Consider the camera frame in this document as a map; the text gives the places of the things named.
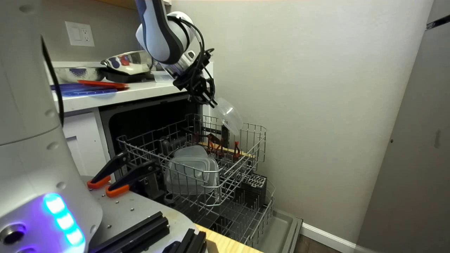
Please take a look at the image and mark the black aluminium extrusion bar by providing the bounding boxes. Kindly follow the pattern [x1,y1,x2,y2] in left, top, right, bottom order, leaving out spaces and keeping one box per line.
[162,227,208,253]
[89,209,172,253]

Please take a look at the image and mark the robot mounting table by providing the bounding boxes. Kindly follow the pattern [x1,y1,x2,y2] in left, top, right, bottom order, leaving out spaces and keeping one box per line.
[86,184,264,253]

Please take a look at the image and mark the clear plastic lunchbox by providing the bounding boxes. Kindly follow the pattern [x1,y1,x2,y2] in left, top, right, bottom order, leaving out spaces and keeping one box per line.
[211,95,243,137]

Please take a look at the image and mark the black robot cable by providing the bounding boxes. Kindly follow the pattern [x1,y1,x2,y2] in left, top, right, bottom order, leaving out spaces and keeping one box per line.
[180,15,215,89]

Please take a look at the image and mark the white wire dishwasher rack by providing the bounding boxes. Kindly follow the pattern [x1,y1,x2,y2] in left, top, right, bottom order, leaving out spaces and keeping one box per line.
[115,110,269,207]
[174,184,277,250]

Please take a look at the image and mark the light blue rectangular lid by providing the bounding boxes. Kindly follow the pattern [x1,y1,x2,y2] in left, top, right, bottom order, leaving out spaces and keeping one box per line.
[52,82,118,98]

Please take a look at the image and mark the dishwasher with open door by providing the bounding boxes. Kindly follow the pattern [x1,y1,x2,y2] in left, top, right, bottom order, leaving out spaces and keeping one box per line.
[97,92,305,253]

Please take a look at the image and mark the large translucent plastic container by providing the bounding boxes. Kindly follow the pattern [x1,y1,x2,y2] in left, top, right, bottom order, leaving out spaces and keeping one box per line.
[163,143,222,196]

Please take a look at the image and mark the grey cutlery basket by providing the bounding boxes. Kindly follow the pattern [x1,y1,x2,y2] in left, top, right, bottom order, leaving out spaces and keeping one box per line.
[239,171,270,209]

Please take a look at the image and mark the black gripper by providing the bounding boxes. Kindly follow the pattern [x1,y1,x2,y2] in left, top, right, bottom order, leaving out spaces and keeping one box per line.
[173,47,219,109]

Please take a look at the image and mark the red square container lid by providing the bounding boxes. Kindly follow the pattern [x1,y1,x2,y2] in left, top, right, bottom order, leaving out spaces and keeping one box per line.
[76,78,131,91]

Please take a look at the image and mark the shiny steel mixing bowl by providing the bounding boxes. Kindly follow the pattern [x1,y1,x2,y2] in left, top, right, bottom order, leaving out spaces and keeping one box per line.
[100,49,156,75]

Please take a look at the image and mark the wooden handled utensils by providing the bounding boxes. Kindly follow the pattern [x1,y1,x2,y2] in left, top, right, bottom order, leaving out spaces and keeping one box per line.
[205,134,257,160]

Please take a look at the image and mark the white wall outlet plate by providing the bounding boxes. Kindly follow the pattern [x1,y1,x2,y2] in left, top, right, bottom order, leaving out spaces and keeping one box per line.
[63,19,96,47]

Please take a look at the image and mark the black dish under bowl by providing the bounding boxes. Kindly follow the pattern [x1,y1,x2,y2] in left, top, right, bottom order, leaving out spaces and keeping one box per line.
[104,68,156,82]

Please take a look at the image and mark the white base cabinet door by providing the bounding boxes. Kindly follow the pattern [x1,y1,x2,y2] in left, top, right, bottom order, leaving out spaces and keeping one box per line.
[60,108,111,178]

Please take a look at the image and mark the orange and black clamp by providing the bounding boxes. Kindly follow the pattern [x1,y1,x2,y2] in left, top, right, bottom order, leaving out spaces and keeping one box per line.
[104,160,160,199]
[86,151,131,191]

